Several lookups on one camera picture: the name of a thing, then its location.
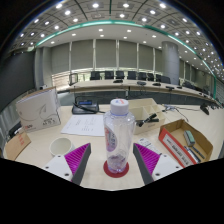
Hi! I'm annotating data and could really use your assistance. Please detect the green board eraser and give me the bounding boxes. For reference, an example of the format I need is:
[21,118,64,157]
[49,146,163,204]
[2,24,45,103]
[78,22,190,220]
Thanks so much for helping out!
[183,129,196,148]

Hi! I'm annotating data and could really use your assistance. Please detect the brown red-labelled cardboard box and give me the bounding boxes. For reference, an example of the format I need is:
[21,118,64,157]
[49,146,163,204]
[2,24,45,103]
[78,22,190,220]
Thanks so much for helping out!
[158,118,214,169]

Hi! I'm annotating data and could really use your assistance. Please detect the printed white paper sheet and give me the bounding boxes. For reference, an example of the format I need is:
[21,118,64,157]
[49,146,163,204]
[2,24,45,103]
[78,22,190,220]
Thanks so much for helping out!
[60,114,106,138]

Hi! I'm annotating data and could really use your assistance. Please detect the small white remote control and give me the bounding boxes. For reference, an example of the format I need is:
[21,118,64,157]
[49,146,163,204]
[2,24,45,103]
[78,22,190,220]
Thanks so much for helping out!
[136,137,161,155]

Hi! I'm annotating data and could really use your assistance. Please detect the black desk phone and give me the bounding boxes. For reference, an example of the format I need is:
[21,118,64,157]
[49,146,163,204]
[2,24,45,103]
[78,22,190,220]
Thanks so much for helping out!
[71,95,100,115]

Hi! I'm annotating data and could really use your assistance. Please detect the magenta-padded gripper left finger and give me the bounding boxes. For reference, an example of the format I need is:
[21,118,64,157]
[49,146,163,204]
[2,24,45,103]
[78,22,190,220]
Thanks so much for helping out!
[43,142,92,186]

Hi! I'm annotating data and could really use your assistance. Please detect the black desk microphone units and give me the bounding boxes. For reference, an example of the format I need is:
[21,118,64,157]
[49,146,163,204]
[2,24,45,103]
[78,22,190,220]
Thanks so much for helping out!
[112,78,183,92]

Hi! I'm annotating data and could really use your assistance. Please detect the row of black office chairs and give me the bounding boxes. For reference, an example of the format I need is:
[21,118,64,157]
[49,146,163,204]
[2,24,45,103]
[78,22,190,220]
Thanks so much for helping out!
[68,69,208,91]

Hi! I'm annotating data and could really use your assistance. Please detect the group of ceiling lights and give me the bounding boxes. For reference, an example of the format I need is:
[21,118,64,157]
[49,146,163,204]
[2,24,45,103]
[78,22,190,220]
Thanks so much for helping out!
[16,0,224,73]

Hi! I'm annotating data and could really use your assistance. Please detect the thin grey cable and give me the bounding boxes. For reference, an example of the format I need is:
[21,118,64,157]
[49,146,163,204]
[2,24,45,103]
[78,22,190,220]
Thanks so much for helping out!
[162,103,189,123]

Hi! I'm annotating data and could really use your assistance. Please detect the white cardboard paper box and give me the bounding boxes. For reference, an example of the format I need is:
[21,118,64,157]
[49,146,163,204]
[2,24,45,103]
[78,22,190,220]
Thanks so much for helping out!
[15,87,62,133]

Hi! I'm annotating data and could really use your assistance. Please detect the black table microphone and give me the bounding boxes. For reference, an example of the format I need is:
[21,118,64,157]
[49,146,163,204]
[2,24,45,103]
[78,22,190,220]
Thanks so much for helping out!
[199,102,211,116]

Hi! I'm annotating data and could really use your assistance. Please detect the small black device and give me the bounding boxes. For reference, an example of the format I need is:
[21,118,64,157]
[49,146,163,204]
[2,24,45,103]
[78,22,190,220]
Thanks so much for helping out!
[8,120,23,138]

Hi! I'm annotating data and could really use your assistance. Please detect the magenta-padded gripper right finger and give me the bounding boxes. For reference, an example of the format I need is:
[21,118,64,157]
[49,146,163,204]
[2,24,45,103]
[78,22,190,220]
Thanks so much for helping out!
[132,142,184,186]

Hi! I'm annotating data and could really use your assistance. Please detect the black marker pen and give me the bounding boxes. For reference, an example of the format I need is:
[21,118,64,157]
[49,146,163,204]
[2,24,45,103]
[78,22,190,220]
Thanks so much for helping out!
[138,112,160,128]

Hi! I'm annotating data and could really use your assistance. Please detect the brown paper envelope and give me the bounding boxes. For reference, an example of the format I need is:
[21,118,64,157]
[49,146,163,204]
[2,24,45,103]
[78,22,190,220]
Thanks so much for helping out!
[3,129,32,162]

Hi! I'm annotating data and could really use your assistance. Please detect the white ceramic mug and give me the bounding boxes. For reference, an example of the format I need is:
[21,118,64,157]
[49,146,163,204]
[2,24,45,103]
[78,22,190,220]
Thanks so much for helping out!
[49,136,75,158]

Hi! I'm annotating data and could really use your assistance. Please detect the flat round red coaster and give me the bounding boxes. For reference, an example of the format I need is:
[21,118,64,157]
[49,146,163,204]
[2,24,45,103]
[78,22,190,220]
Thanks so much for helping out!
[103,159,130,179]

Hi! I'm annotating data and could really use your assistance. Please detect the clear plastic water bottle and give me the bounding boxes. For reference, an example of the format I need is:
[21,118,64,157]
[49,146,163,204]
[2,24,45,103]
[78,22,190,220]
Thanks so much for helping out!
[102,98,137,174]

